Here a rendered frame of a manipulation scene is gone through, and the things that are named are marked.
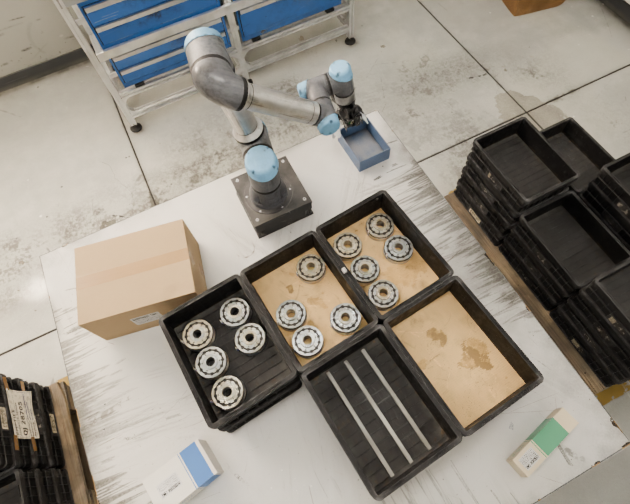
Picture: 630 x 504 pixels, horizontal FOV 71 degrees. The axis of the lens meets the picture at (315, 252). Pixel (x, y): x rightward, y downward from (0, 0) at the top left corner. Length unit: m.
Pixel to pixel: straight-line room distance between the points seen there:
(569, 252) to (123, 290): 1.90
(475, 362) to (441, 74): 2.33
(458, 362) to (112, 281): 1.19
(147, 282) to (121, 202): 1.46
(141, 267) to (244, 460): 0.74
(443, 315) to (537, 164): 1.10
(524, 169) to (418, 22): 1.80
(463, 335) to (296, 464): 0.69
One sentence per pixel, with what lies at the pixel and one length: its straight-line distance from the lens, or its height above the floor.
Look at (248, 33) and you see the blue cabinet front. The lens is 3.19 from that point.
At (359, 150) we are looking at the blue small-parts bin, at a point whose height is 0.70.
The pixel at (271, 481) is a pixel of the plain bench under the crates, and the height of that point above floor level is 0.70.
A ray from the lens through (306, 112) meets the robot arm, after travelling 1.45.
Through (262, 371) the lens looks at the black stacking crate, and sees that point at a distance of 1.50.
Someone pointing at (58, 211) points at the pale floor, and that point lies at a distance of 3.21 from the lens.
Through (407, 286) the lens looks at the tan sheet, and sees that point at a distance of 1.57.
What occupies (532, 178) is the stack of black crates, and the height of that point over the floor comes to 0.49.
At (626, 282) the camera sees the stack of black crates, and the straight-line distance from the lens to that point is 2.26.
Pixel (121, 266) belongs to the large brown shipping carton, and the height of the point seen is 0.90.
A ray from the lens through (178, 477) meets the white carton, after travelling 1.58.
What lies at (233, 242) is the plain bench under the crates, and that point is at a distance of 1.83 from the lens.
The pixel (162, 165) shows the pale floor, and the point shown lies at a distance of 3.09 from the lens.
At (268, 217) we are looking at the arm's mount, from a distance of 1.74.
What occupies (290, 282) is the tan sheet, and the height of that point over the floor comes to 0.83.
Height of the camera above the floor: 2.28
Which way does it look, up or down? 64 degrees down
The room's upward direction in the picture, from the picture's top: 8 degrees counter-clockwise
